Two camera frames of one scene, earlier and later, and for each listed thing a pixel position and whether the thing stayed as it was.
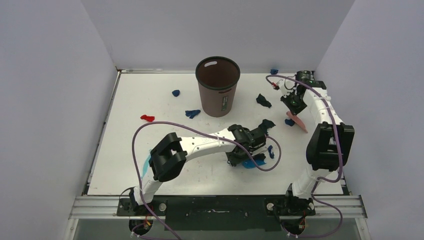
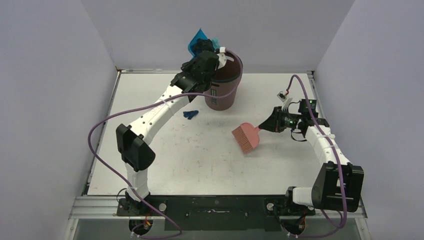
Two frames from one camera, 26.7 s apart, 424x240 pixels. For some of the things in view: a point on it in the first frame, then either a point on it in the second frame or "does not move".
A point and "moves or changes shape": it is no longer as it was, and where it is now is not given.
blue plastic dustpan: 250,163 to 199,34
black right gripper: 294,105 to 276,122
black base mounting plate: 220,213 does not move
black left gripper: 233,161 to 187,67
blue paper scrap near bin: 191,113 does not move
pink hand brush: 297,121 moves or changes shape
